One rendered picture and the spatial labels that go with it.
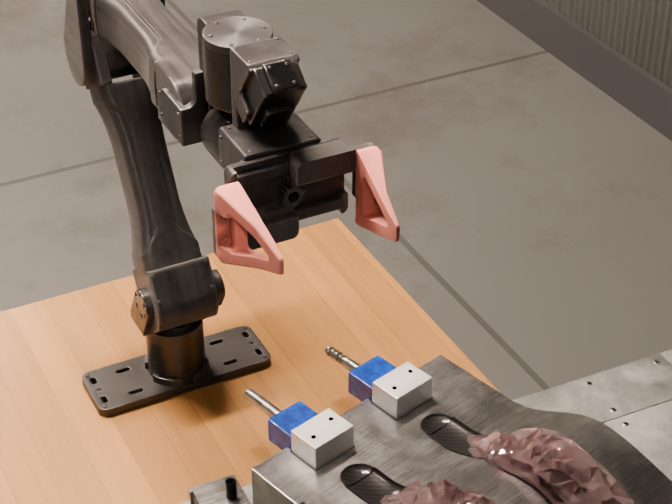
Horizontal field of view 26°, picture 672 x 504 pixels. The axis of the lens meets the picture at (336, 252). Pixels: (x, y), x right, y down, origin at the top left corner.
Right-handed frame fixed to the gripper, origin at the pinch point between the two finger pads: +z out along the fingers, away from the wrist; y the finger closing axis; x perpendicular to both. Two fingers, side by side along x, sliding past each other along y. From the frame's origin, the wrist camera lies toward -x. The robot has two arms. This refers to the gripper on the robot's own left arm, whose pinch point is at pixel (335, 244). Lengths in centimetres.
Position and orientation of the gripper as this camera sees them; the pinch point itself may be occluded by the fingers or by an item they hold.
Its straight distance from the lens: 109.2
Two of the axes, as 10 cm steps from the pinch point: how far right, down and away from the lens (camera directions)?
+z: 4.5, 5.2, -7.3
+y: 8.9, -2.6, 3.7
